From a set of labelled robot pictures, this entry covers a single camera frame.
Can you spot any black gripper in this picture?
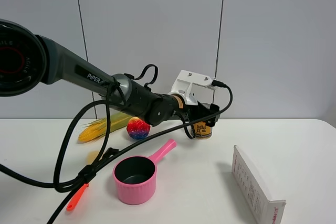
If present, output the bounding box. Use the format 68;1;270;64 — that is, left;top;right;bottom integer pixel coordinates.
182;102;219;121

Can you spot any gold Red Bull can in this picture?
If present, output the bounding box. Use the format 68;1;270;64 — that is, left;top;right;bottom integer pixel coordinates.
191;102;213;141

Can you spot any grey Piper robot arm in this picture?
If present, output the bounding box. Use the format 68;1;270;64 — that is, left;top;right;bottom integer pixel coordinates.
1;19;219;126

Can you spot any rainbow toy ball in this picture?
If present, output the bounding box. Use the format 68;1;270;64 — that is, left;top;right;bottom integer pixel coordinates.
127;117;151;140

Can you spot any pink saucepan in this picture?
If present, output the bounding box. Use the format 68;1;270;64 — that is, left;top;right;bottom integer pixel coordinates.
113;139;177;205

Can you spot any toy corn cob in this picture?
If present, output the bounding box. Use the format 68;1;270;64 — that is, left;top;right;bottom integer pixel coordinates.
78;112;132;144

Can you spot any white red-lettered carton box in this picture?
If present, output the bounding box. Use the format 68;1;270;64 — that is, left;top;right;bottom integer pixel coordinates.
232;145;286;224

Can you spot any orange plastic spatula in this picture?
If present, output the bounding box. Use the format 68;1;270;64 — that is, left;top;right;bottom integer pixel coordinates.
66;184;89;212

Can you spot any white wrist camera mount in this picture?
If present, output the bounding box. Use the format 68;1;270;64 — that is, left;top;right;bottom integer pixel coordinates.
167;70;217;106

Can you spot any black camera cable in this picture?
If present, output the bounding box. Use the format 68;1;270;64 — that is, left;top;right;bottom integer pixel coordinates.
183;79;234;141

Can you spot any thick black cable bundle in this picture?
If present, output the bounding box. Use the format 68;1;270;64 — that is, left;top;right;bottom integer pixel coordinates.
0;63;211;224

